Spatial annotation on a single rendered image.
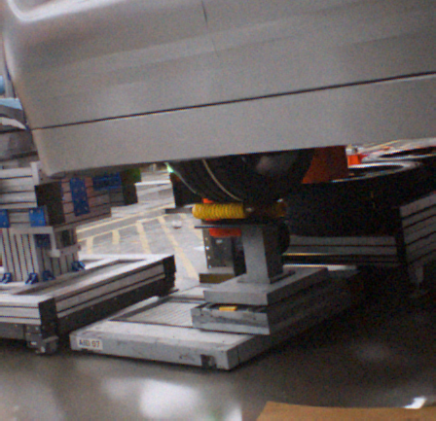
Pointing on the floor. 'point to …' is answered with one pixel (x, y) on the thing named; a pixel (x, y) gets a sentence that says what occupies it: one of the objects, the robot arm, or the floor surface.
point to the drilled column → (211, 253)
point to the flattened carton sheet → (344, 413)
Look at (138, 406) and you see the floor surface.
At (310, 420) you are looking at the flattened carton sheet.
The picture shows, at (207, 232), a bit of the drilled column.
